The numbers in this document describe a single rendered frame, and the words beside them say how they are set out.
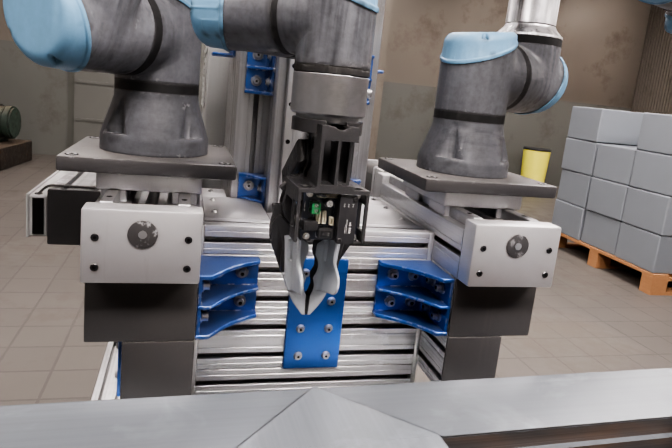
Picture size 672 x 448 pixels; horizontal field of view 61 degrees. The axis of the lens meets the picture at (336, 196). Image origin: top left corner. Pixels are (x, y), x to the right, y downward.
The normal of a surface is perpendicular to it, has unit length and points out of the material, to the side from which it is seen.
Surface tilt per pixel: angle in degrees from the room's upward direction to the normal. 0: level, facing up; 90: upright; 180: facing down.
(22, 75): 90
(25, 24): 97
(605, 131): 90
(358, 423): 0
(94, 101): 90
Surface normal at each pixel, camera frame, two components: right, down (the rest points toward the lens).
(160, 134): 0.36, -0.09
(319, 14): -0.40, 0.13
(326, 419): 0.10, -0.98
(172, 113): 0.62, -0.10
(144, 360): 0.25, 0.21
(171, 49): 0.82, 0.48
